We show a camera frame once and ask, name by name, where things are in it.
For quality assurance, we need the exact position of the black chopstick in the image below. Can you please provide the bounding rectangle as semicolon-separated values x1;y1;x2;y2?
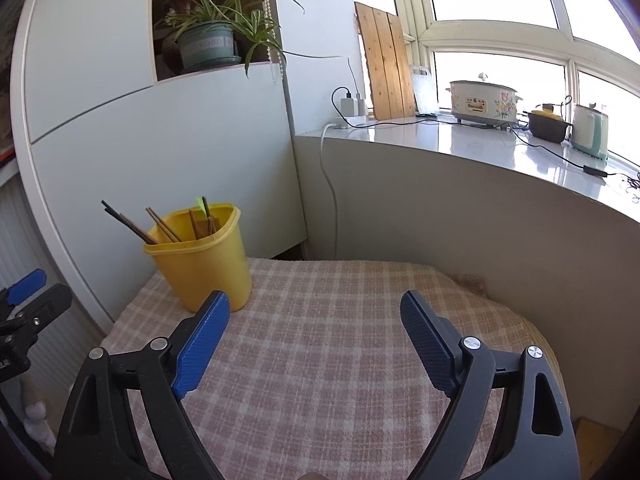
101;200;153;244

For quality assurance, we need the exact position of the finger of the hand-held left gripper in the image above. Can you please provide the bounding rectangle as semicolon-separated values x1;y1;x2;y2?
0;283;74;352
0;268;47;308

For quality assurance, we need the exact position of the white charger with black cable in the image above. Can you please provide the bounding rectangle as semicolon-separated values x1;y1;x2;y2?
331;86;437;129

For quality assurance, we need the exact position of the white power cable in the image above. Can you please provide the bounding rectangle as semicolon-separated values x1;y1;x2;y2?
320;122;342;261

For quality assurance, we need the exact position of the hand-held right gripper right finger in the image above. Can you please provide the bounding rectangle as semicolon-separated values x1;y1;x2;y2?
400;290;581;480

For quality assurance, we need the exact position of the yellow plastic container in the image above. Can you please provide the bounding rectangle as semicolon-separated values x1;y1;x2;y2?
143;202;253;313

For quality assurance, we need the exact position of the white bead chain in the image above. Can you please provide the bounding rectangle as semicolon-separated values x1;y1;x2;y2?
255;0;289;87

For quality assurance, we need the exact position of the brown fuzzy cloth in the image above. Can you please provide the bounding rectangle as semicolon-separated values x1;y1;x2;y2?
450;272;489;299

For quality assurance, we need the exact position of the white windowsill counter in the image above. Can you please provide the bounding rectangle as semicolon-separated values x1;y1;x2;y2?
295;114;640;222

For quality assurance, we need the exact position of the person's left hand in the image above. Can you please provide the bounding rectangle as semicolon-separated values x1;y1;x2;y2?
20;375;57;454

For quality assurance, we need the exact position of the white window frame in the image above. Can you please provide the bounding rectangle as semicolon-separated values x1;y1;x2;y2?
385;0;640;173

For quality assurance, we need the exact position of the tangled black cable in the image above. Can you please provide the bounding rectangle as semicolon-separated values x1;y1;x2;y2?
616;171;640;207

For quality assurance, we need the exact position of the spider plant in green pot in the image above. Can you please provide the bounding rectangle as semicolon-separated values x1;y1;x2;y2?
155;0;306;79

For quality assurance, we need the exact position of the brown pot with yellow lid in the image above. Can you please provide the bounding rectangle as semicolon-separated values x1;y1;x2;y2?
522;104;574;144

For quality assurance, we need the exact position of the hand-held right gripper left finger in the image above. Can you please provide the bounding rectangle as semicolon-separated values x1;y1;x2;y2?
54;290;232;480

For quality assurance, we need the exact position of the wooden board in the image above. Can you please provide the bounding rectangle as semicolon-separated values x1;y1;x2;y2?
354;1;418;122

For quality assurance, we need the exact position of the floral white slow cooker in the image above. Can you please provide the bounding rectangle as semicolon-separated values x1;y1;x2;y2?
445;72;524;131

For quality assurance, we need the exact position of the white refrigerator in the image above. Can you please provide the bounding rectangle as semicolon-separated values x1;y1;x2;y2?
10;0;362;332

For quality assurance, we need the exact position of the pink checked cloth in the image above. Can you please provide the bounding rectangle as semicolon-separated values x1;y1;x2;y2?
100;257;568;480

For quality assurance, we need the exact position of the white cutting board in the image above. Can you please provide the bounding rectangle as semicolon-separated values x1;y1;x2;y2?
410;64;441;116

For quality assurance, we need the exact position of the white power strip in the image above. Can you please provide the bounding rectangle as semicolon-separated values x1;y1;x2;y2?
327;116;372;130

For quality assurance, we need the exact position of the dark red jar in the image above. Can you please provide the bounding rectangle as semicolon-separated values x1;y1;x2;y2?
162;0;202;68

